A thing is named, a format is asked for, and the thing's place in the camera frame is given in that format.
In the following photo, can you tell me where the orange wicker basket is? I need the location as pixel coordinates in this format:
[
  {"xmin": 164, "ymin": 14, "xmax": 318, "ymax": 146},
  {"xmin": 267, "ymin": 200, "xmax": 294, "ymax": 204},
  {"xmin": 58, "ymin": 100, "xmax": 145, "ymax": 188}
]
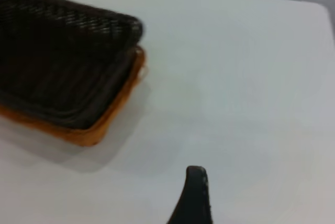
[{"xmin": 0, "ymin": 44, "xmax": 148, "ymax": 148}]

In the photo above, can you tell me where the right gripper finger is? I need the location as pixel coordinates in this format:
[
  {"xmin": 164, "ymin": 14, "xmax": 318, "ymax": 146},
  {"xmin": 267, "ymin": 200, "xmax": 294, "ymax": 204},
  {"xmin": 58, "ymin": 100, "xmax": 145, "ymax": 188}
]
[{"xmin": 165, "ymin": 165, "xmax": 216, "ymax": 224}]

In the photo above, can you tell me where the dark brown wicker basket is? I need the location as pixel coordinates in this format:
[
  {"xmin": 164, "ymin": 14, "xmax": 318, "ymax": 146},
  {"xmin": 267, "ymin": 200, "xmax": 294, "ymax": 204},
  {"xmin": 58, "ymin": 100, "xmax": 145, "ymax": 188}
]
[{"xmin": 0, "ymin": 0, "xmax": 144, "ymax": 131}]

